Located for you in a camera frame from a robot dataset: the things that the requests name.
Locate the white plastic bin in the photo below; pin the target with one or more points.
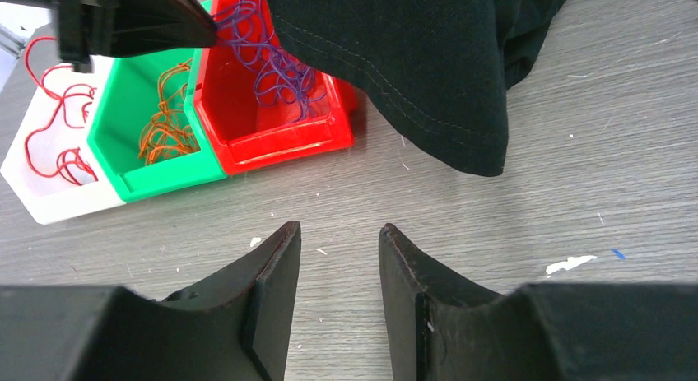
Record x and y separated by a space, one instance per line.
49 165

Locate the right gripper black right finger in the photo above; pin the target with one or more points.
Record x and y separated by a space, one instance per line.
442 326

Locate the black shirt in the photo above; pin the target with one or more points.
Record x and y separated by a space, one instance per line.
437 70

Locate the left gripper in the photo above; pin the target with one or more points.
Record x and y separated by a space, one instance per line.
128 28

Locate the red plastic bin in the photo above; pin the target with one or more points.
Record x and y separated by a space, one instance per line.
261 106

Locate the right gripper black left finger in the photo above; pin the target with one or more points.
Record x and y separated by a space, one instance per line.
232 325

